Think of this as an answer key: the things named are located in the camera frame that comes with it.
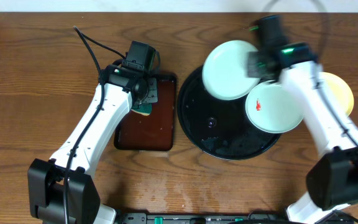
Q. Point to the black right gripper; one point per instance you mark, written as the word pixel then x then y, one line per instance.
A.
pixel 252 72

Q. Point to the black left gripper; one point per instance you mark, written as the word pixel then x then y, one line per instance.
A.
pixel 151 94

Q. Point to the green scouring sponge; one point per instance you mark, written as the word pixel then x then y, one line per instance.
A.
pixel 143 109

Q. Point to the light green plate front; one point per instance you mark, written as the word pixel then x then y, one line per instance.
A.
pixel 225 72

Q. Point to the light green plate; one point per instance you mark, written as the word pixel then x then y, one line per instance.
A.
pixel 272 109
pixel 225 72

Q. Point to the yellow plate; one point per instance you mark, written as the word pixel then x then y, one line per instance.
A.
pixel 341 91

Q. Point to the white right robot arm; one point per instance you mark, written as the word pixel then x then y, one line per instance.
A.
pixel 332 184

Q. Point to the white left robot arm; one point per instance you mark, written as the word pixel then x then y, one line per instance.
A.
pixel 61 189

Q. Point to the black rectangular water tray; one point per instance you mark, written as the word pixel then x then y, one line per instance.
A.
pixel 152 132

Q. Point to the round black serving tray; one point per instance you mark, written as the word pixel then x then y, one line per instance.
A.
pixel 217 127

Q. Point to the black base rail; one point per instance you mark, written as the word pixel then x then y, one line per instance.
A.
pixel 144 218

